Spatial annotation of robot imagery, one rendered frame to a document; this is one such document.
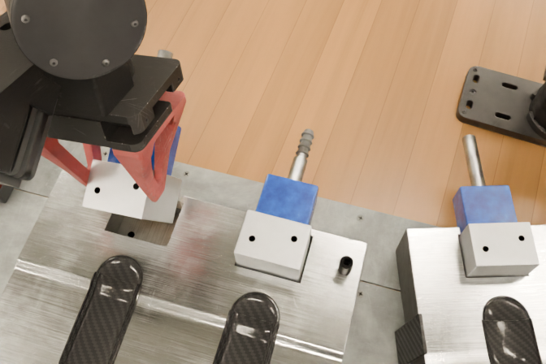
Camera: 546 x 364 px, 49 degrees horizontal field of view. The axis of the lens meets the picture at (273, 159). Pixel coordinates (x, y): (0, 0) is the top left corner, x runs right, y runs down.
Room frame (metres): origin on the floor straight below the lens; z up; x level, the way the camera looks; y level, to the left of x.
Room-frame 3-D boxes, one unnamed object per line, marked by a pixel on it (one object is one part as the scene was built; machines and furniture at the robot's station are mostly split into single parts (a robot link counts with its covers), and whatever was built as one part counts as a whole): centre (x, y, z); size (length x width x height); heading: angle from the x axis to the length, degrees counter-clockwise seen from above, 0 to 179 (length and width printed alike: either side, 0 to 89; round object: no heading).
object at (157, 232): (0.19, 0.10, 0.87); 0.05 x 0.05 x 0.04; 73
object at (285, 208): (0.20, -0.01, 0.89); 0.13 x 0.05 x 0.05; 163
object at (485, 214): (0.21, -0.18, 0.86); 0.13 x 0.05 x 0.05; 0
